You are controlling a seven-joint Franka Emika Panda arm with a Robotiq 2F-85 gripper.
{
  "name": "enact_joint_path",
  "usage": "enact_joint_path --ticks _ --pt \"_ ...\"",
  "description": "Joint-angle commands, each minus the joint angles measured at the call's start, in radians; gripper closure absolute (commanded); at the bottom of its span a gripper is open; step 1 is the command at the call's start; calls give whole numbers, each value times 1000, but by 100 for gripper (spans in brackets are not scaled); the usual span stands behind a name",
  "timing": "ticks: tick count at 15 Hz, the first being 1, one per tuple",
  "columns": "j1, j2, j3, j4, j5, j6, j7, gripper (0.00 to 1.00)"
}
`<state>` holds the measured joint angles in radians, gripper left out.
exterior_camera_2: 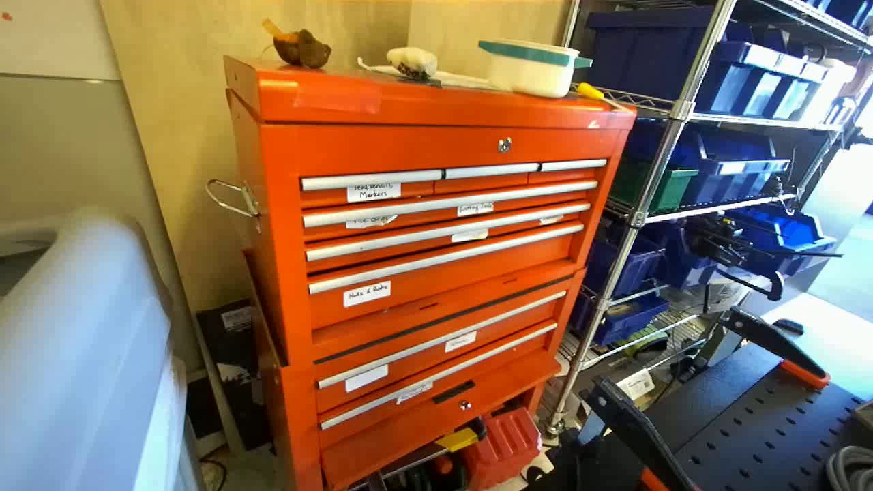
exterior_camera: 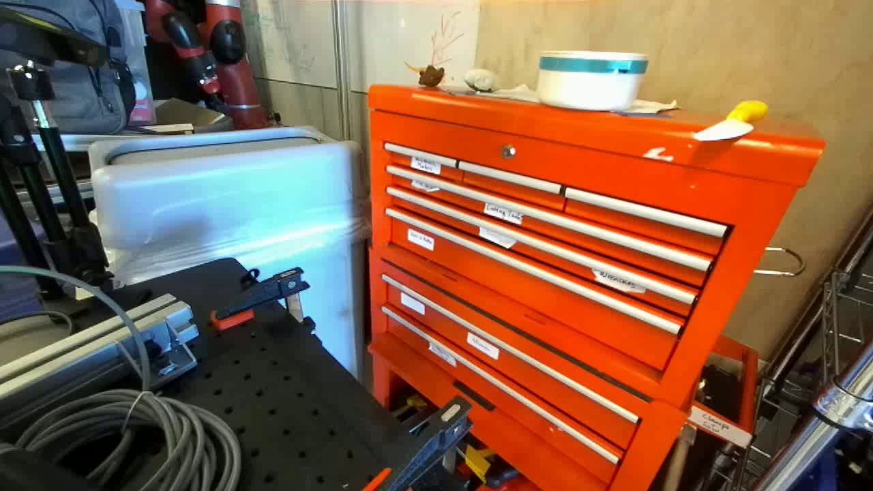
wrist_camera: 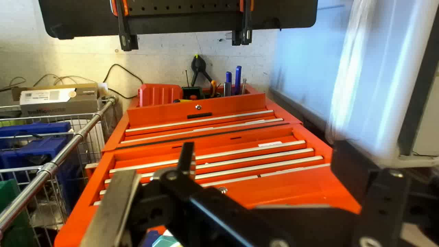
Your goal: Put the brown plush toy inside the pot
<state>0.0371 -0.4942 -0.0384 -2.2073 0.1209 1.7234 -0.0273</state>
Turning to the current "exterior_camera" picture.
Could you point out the white pot with teal band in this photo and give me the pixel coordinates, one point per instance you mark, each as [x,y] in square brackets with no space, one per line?
[591,84]

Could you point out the red robot arm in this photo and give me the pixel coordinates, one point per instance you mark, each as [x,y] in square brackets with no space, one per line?
[233,62]

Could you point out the yellow black tool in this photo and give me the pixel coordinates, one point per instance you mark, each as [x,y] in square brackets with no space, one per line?
[477,461]

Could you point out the grey backpack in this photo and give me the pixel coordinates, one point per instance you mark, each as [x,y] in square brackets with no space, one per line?
[87,62]

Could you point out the aluminium profile rail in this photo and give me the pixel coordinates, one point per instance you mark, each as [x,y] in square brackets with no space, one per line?
[84,350]

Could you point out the orange metal tool chest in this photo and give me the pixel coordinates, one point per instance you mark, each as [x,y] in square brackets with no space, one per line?
[582,301]

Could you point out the black camera tripod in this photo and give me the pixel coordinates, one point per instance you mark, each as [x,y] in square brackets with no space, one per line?
[42,180]

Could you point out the white translucent plastic bin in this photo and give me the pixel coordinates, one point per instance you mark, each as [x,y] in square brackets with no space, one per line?
[227,208]

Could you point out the brown plush toy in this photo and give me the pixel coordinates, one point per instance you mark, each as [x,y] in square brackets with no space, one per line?
[432,77]

